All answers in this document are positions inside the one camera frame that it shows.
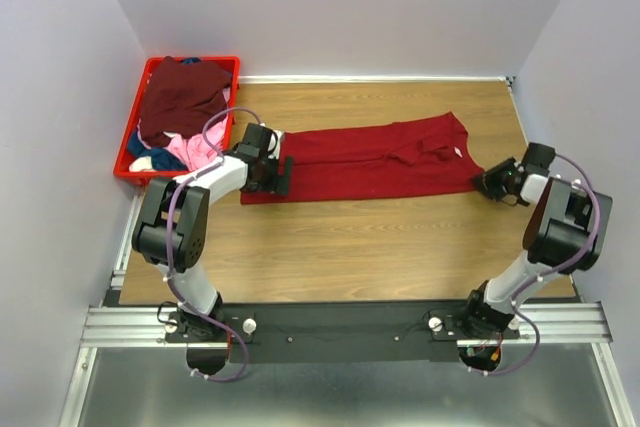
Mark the red t-shirt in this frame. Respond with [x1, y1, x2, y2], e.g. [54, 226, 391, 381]
[240, 112, 483, 205]

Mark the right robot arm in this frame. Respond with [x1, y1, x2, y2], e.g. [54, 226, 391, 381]
[459, 143, 613, 339]

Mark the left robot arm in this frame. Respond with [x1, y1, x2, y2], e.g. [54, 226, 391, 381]
[131, 123, 293, 342]

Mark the pink t-shirt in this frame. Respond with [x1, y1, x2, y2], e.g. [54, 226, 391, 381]
[166, 115, 229, 171]

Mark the navy blue t-shirt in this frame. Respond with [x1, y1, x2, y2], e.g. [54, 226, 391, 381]
[125, 58, 202, 171]

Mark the maroon t-shirt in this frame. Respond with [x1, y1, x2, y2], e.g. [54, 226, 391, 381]
[139, 56, 232, 147]

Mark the white garment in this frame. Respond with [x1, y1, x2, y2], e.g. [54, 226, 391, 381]
[128, 156, 154, 172]

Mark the red plastic bin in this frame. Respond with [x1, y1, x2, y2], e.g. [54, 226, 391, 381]
[112, 56, 242, 186]

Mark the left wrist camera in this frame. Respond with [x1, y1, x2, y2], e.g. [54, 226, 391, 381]
[268, 130, 285, 158]

